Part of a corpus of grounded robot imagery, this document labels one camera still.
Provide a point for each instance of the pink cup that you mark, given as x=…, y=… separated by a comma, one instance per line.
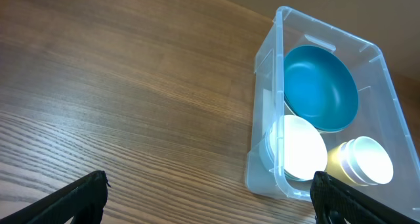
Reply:
x=350, y=175

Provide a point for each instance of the dark blue bowl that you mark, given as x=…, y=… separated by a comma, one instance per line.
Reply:
x=314, y=76

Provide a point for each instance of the light blue small bowl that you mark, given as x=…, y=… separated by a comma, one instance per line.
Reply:
x=266, y=155

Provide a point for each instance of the mint green small bowl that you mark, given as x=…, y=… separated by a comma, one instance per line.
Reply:
x=272, y=141

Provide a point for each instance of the clear plastic storage container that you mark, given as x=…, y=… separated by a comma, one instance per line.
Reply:
x=379, y=116

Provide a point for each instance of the pale green cup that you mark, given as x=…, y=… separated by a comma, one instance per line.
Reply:
x=369, y=162

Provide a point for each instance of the cream white bowl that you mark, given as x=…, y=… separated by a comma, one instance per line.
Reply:
x=325, y=119

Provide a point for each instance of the yellow cup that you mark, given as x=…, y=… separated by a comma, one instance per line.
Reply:
x=335, y=165

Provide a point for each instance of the pale pink small bowl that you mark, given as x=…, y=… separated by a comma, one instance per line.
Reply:
x=304, y=150

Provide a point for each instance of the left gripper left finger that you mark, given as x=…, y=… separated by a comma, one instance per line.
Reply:
x=82, y=201

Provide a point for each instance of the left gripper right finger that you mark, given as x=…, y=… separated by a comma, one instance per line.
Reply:
x=337, y=202

